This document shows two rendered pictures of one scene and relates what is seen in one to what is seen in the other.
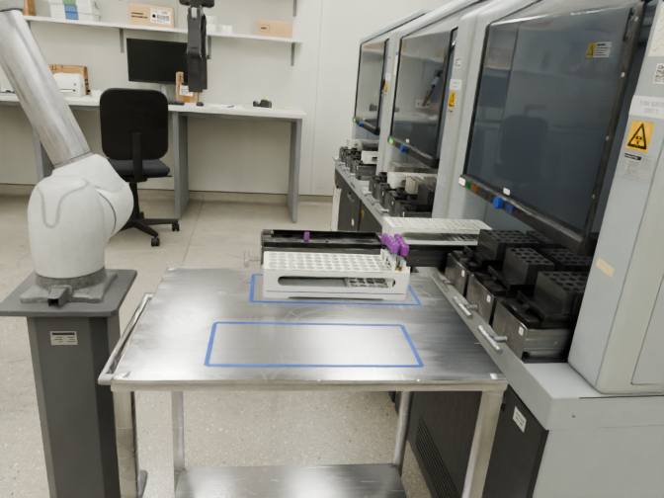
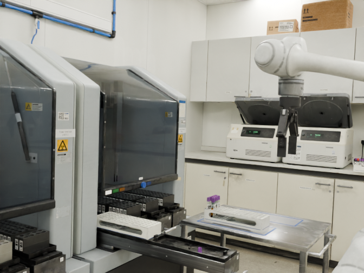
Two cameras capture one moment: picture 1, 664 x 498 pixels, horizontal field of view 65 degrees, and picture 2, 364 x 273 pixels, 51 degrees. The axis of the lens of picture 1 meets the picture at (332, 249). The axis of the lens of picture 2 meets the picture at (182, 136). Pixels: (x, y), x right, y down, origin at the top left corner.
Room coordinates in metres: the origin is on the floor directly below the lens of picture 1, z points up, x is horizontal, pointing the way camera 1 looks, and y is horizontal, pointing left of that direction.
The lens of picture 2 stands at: (2.53, 0.95, 1.32)
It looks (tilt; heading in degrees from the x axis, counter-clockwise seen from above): 3 degrees down; 221
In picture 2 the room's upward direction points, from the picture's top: 2 degrees clockwise
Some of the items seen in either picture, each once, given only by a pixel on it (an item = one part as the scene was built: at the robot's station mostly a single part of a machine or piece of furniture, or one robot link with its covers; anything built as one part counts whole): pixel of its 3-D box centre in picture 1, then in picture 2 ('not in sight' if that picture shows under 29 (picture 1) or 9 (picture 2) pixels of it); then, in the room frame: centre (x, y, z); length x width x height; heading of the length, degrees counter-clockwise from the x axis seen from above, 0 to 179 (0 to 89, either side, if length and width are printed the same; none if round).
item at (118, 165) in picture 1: (134, 163); not in sight; (3.63, 1.43, 0.52); 0.64 x 0.60 x 1.05; 30
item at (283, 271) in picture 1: (334, 275); (235, 218); (1.02, -0.01, 0.85); 0.30 x 0.10 x 0.06; 98
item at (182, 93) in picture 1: (188, 87); not in sight; (4.56, 1.31, 1.02); 0.22 x 0.17 x 0.24; 10
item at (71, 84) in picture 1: (68, 84); not in sight; (4.24, 2.16, 0.99); 0.29 x 0.20 x 0.17; 18
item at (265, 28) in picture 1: (274, 30); not in sight; (4.68, 0.62, 1.52); 0.29 x 0.22 x 0.12; 99
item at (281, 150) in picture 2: (201, 73); (281, 147); (1.30, 0.34, 1.23); 0.03 x 0.01 x 0.07; 100
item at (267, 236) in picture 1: (373, 250); (160, 246); (1.41, -0.12, 0.78); 0.73 x 0.14 x 0.09; 100
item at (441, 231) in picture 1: (436, 233); (127, 226); (1.44, -0.30, 0.83); 0.30 x 0.10 x 0.06; 100
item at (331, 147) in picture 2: not in sight; (319, 129); (-1.17, -0.48, 1.24); 0.62 x 0.56 x 0.69; 10
